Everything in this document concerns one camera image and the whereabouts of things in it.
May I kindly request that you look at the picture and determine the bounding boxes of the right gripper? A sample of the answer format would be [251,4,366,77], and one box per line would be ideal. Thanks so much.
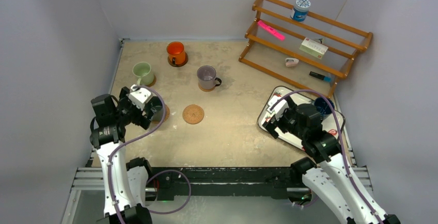
[262,95,307,140]

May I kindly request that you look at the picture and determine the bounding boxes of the woven rattan coaster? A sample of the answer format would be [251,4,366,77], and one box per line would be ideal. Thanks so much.
[152,104,171,124]
[182,104,205,124]

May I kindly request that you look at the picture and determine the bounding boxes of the light green mug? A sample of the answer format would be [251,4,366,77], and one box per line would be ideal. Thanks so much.
[132,62,155,85]

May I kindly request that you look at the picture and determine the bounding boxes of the dark blue mug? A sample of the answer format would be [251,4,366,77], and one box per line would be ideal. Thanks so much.
[314,97,335,120]

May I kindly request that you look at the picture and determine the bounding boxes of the dark brown wooden coaster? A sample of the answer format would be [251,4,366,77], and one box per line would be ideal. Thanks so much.
[167,57,188,67]

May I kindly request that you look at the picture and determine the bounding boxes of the orange mug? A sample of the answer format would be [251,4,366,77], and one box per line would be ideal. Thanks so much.
[166,41,187,63]

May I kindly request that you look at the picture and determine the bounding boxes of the pink purple mug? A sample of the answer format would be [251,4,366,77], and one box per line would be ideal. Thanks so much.
[196,65,222,89]

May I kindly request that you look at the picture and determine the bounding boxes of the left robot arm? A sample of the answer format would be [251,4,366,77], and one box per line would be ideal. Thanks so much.
[90,85,167,223]

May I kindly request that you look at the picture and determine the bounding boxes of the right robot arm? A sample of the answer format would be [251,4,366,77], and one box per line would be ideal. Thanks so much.
[262,95,401,223]

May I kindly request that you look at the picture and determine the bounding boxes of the strawberry print tray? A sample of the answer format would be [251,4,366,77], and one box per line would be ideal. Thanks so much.
[257,86,339,150]

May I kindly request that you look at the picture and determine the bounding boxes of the black blue marker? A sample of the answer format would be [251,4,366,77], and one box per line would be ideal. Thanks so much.
[309,71,332,83]

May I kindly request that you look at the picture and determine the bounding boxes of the wooden tiered shelf rack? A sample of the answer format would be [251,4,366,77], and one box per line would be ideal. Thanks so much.
[239,0,373,97]

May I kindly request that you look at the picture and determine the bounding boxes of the green white box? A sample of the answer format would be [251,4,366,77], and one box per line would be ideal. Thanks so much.
[299,38,328,59]

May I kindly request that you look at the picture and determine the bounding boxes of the pink highlighter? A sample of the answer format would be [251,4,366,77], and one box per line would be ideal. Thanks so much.
[257,20,285,41]

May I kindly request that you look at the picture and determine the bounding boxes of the blue white jar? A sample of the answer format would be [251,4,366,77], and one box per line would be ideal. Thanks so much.
[290,0,311,22]

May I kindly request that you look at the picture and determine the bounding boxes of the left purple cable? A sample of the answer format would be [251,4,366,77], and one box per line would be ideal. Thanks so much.
[106,85,192,224]

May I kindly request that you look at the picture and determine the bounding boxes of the black aluminium mounting rail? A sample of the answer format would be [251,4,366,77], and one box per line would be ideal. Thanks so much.
[128,167,311,205]

